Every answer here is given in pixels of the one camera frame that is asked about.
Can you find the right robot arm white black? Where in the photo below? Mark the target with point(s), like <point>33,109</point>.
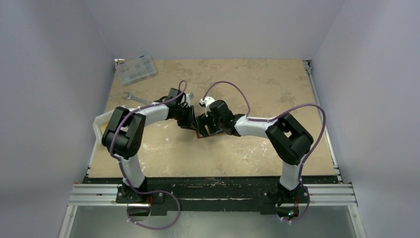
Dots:
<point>291,141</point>

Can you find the silver open-end wrench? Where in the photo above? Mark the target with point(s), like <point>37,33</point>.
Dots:
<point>130,96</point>

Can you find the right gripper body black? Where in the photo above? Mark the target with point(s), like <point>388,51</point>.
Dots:
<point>206,124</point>

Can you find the white plastic card tray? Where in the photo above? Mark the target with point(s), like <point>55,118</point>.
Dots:
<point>99,125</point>

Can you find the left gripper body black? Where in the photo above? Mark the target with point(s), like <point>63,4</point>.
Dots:
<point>184,116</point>

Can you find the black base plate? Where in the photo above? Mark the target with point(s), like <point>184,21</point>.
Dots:
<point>202,194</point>

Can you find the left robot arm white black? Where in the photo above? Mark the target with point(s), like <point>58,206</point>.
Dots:
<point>124,132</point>

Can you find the clear plastic organizer box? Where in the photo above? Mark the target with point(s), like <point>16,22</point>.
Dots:
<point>135,70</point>

